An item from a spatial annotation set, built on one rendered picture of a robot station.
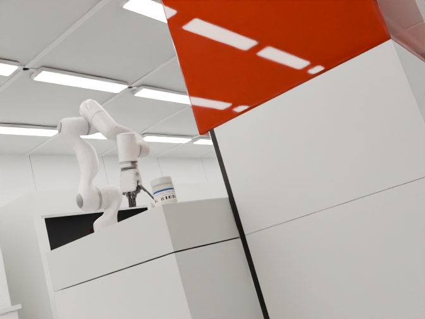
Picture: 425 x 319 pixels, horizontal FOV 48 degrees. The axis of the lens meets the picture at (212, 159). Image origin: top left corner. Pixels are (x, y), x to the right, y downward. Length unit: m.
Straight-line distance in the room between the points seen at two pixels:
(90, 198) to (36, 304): 3.08
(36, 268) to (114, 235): 3.70
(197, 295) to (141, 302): 0.19
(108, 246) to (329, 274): 0.71
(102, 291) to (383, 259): 0.89
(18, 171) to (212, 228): 5.02
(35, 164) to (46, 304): 2.11
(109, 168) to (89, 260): 5.64
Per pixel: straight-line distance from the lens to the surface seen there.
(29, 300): 5.46
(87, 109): 2.39
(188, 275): 1.45
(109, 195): 2.43
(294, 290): 1.61
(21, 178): 6.42
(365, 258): 1.50
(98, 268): 1.68
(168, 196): 1.51
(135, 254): 1.54
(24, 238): 5.40
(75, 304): 1.80
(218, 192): 7.53
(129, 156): 2.15
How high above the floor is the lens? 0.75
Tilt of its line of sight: 12 degrees up
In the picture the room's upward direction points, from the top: 16 degrees counter-clockwise
